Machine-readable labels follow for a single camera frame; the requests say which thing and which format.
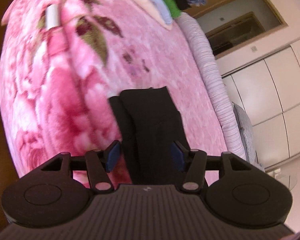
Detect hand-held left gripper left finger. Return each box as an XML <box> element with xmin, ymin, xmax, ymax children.
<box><xmin>41</xmin><ymin>140</ymin><xmax>122</xmax><ymax>193</ymax></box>

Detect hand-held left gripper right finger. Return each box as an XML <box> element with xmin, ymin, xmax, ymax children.
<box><xmin>172</xmin><ymin>141</ymin><xmax>253</xmax><ymax>193</ymax></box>

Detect black pants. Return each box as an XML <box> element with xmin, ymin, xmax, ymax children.
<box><xmin>108</xmin><ymin>86</ymin><xmax>190</xmax><ymax>185</ymax></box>

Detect grey checked pillow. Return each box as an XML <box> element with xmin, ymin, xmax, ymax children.
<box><xmin>232</xmin><ymin>102</ymin><xmax>263</xmax><ymax>172</ymax></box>

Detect lilac striped quilt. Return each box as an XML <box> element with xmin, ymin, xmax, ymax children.
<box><xmin>177</xmin><ymin>12</ymin><xmax>248</xmax><ymax>160</ymax></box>

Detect pink floral blanket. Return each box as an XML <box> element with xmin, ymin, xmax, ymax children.
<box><xmin>0</xmin><ymin>0</ymin><xmax>240</xmax><ymax>188</ymax></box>

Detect round glass table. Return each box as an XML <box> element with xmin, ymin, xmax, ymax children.
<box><xmin>272</xmin><ymin>174</ymin><xmax>297</xmax><ymax>190</ymax></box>

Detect white wardrobe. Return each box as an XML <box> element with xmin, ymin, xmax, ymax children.
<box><xmin>216</xmin><ymin>34</ymin><xmax>300</xmax><ymax>173</ymax></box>

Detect peach folded cloth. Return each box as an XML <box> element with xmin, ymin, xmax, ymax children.
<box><xmin>131</xmin><ymin>0</ymin><xmax>174</xmax><ymax>30</ymax></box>

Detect white satin band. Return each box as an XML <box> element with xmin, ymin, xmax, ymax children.
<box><xmin>45</xmin><ymin>4</ymin><xmax>59</xmax><ymax>29</ymax></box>

